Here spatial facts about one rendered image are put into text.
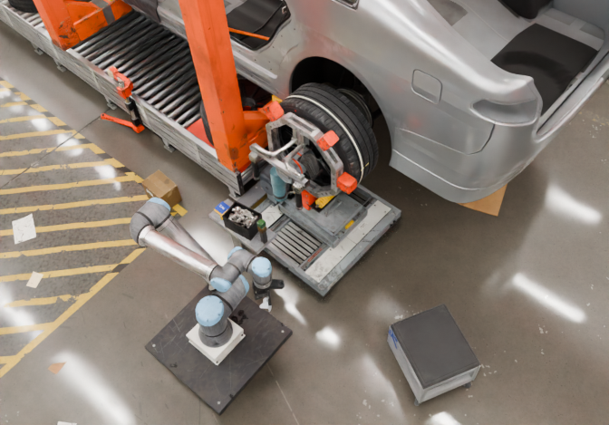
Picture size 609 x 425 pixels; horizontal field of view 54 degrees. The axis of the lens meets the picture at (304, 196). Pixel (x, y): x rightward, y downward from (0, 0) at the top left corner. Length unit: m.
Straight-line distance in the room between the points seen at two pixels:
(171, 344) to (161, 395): 0.37
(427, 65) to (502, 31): 1.45
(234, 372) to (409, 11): 2.09
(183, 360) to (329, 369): 0.87
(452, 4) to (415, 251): 1.66
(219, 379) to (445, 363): 1.22
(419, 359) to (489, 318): 0.73
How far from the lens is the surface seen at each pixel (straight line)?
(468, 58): 2.88
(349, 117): 3.31
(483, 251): 4.22
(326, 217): 3.99
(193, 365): 3.50
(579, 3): 4.56
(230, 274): 2.87
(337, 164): 3.28
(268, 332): 3.51
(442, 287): 4.02
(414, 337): 3.46
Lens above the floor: 3.47
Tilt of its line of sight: 52 degrees down
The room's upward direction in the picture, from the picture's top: 4 degrees counter-clockwise
